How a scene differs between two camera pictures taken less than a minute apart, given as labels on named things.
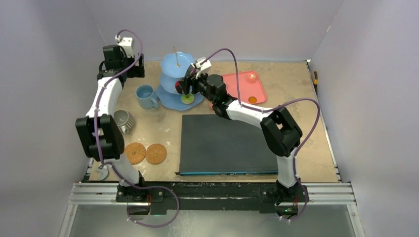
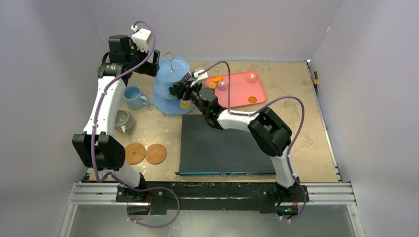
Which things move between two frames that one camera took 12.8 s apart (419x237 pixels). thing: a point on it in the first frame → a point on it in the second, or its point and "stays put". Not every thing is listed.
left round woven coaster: [135, 153] stays put
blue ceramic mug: [146, 97] → [131, 93]
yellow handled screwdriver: [315, 80] stays put
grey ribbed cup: [124, 120] stays put
